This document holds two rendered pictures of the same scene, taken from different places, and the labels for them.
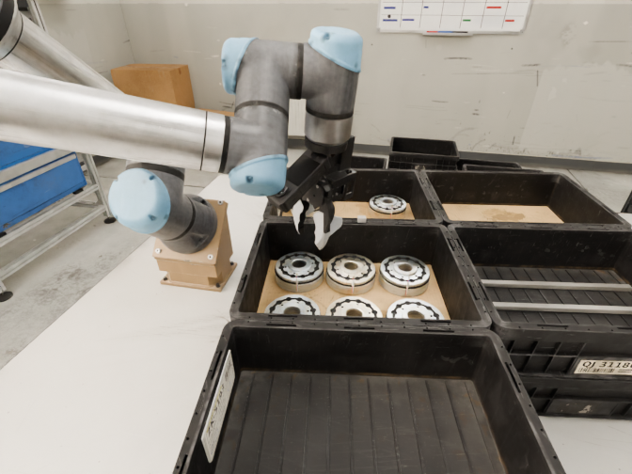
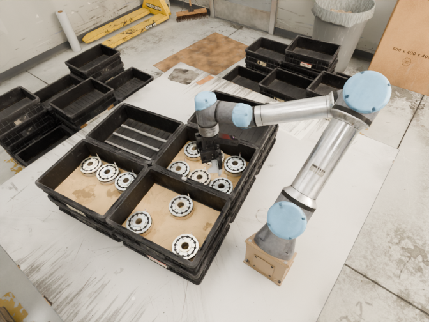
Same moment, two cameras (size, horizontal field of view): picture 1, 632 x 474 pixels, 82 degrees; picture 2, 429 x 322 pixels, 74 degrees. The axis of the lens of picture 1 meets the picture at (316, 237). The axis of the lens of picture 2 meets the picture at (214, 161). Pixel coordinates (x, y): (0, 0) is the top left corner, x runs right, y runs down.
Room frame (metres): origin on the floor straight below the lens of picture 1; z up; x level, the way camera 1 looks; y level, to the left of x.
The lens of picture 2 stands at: (1.24, 0.35, 1.88)
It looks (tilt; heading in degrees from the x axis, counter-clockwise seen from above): 50 degrees down; 208
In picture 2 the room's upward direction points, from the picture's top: 4 degrees counter-clockwise
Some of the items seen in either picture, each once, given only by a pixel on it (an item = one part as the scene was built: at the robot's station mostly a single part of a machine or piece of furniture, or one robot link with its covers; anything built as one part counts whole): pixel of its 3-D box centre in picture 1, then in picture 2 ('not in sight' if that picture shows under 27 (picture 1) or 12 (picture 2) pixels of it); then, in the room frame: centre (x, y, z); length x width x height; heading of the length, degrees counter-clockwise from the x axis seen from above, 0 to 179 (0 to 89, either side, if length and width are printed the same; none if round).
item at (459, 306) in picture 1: (353, 288); (207, 165); (0.53, -0.07, 0.87); 0.40 x 0.30 x 0.11; 87
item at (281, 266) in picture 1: (299, 266); (221, 186); (0.61, 0.04, 0.86); 0.10 x 0.10 x 0.01
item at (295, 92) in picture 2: not in sight; (285, 99); (-0.77, 0.01, 0.31); 0.40 x 0.30 x 0.34; 77
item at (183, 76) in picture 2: not in sight; (182, 75); (-0.28, -0.67, 0.71); 0.22 x 0.19 x 0.01; 77
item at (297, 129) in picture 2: not in sight; (286, 118); (-0.10, 0.15, 0.70); 0.33 x 0.23 x 0.01; 77
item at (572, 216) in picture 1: (504, 216); (97, 182); (0.81, -0.49, 0.87); 0.40 x 0.30 x 0.11; 87
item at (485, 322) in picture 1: (354, 267); (206, 158); (0.53, -0.07, 0.92); 0.40 x 0.30 x 0.02; 87
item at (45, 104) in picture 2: not in sight; (67, 105); (0.00, -1.76, 0.31); 0.40 x 0.30 x 0.34; 167
